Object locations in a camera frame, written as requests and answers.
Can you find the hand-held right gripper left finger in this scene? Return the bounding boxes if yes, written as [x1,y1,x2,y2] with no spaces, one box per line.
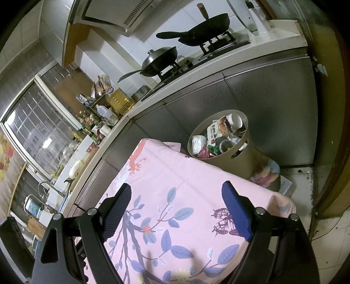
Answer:
[31,183,132,284]

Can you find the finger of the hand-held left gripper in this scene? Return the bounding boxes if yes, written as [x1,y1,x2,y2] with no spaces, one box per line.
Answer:
[0,216,36,263]

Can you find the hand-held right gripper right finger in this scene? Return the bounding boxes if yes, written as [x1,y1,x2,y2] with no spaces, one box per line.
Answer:
[221,180,320,284]

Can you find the beige round bin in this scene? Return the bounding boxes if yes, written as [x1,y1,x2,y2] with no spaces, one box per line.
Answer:
[187,109,254,178]

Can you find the brown foil packet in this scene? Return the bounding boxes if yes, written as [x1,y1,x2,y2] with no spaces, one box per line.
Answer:
[197,145,213,159]

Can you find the white and green packet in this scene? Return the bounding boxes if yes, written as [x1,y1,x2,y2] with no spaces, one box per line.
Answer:
[191,135,208,154]

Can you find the orange snack wrapper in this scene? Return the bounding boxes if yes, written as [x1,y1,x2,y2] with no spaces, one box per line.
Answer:
[207,116,233,143]

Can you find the white paper cup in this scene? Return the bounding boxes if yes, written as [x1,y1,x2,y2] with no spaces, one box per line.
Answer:
[230,113,244,131]

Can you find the wooden cutting board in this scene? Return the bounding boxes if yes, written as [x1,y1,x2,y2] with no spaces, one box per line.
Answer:
[27,216,45,239]

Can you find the blue and white tin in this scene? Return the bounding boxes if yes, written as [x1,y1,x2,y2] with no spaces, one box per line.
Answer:
[24,200,42,214]

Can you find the cartoon print stool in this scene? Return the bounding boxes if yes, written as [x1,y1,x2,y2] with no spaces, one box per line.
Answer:
[247,152,281,189]

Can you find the white paper sheet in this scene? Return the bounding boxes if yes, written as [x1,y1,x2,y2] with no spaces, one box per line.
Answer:
[278,175,294,196]

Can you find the pink floral tablecloth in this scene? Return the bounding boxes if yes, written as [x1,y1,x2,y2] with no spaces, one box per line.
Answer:
[82,138,297,284]

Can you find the chrome faucet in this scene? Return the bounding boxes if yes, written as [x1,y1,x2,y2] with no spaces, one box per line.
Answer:
[37,180,60,197]

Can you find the white radish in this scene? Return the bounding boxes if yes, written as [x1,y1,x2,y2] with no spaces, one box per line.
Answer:
[68,159,87,178]

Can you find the row of sauce bottles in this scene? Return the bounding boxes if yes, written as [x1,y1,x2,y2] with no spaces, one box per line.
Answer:
[70,109,105,143]

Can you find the white plastic bottle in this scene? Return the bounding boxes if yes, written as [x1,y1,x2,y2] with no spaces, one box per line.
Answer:
[96,105,119,124]

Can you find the steel kitchen cabinet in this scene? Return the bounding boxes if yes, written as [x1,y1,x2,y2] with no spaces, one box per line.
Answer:
[73,53,315,219]

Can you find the large cooking oil bottle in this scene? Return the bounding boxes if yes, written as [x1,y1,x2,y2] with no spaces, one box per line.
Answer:
[105,87,137,115]

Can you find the gridded window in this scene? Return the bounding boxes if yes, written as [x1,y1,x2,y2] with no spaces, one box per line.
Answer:
[1,65,88,176]

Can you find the small steel pot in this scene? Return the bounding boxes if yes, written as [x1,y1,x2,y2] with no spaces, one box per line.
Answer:
[133,85,150,100]

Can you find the standing snack bags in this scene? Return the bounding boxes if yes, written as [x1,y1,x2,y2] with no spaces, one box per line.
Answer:
[91,74,112,99]

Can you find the wooden door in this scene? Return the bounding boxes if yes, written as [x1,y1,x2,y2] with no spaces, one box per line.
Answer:
[308,16,350,219]

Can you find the wok with steel lid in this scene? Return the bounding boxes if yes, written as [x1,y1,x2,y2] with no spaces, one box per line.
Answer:
[117,46,178,83]

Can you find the gas stove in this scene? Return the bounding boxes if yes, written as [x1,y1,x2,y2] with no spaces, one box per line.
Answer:
[142,31,251,102]

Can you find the black wok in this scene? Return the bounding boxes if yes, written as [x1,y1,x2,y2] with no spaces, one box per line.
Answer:
[156,3,231,46]

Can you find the range hood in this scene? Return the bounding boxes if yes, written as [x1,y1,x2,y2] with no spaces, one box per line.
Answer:
[69,0,154,38]

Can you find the yellow cartoon wall poster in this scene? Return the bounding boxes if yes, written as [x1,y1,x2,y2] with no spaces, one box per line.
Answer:
[0,130,26,220]

